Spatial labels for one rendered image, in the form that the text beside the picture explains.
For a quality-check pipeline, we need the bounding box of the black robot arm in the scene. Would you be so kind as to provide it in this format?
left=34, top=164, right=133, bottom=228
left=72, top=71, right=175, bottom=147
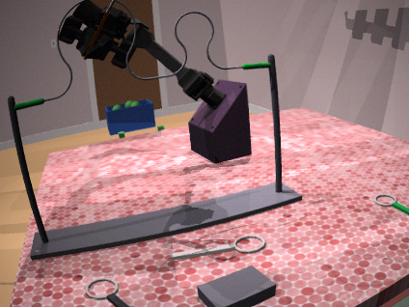
left=72, top=0, right=226, bottom=110

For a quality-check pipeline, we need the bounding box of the black handle with grey ring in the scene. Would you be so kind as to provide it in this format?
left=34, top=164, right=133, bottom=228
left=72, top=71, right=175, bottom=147
left=85, top=277, right=129, bottom=307

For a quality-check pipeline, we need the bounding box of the grey loop with flat beige handle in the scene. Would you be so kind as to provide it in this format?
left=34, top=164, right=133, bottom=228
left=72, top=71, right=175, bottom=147
left=170, top=235, right=266, bottom=260

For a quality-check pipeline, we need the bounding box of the orange handle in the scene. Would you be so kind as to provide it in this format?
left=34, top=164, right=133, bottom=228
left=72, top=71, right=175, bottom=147
left=84, top=0, right=115, bottom=60

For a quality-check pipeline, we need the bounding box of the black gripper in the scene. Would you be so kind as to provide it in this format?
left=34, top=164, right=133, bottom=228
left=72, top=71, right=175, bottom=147
left=59, top=15, right=137, bottom=69

